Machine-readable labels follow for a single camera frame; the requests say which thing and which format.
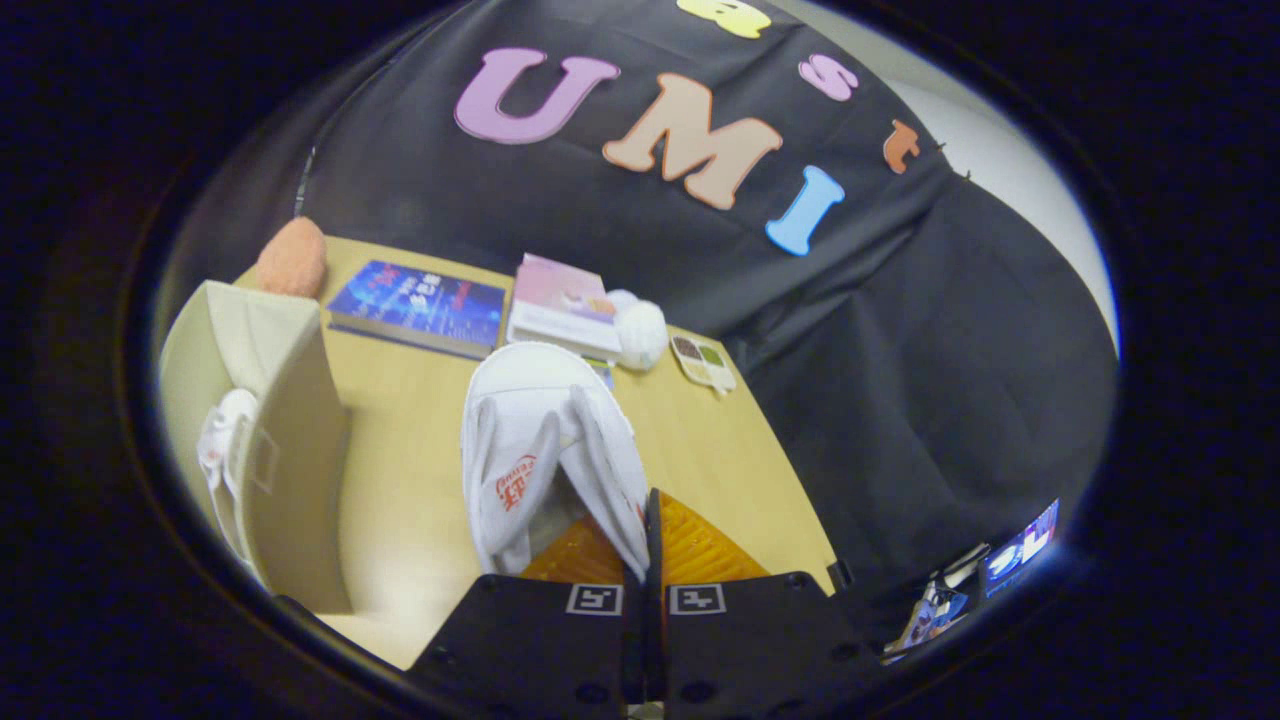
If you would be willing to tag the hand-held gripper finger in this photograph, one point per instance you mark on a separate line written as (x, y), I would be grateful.
(634, 660)
(655, 650)

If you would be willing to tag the white canvas shoe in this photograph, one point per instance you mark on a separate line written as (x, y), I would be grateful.
(520, 440)
(225, 440)

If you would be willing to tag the beige fabric storage box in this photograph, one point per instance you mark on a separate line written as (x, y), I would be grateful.
(290, 450)

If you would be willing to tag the coloured printed papers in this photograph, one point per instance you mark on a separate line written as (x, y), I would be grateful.
(930, 610)

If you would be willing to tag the white paperback book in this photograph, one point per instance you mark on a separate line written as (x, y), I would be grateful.
(600, 372)

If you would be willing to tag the small colour swatch card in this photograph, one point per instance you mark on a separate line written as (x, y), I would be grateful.
(703, 362)

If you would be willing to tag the white plush ball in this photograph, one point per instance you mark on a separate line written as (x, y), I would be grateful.
(640, 330)

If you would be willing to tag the pink cover book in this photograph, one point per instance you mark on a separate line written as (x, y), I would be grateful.
(555, 300)

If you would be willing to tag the blue printed board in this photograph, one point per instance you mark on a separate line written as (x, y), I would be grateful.
(1020, 545)

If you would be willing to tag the black backdrop cloth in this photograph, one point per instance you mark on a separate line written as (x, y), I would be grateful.
(900, 350)

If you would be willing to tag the blue cover book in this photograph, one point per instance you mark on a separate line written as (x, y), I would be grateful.
(420, 305)

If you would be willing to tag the orange fuzzy sponge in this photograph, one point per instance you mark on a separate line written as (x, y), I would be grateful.
(292, 258)

